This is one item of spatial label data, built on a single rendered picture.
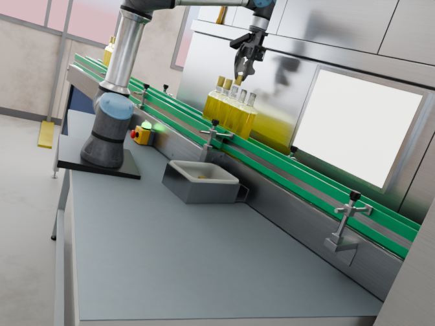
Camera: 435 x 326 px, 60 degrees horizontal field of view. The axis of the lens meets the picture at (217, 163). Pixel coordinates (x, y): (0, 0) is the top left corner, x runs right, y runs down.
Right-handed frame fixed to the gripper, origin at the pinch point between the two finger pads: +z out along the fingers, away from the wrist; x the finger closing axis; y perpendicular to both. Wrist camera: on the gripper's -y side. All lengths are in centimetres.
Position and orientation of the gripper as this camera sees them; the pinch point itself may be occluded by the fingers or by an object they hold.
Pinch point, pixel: (239, 77)
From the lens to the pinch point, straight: 163.3
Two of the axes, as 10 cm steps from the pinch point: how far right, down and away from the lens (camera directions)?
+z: -2.9, 9.2, 2.5
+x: 7.5, 0.6, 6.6
